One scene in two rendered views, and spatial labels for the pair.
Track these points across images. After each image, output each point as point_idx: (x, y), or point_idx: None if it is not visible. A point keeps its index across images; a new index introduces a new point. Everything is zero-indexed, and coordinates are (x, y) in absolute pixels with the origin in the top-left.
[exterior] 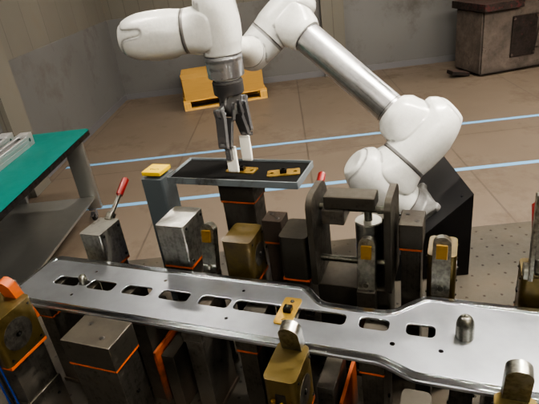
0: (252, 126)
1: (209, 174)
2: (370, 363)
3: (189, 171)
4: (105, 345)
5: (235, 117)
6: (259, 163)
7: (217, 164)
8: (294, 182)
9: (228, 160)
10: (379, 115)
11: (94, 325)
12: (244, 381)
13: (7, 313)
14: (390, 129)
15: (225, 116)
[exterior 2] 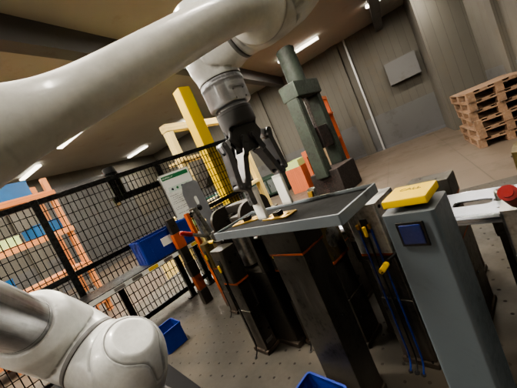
0: (232, 187)
1: (316, 204)
2: None
3: (342, 200)
4: (414, 178)
5: (252, 150)
6: (255, 226)
7: (301, 217)
8: (252, 211)
9: (287, 185)
10: (50, 316)
11: (431, 178)
12: (381, 311)
13: (512, 146)
14: (79, 309)
15: (262, 139)
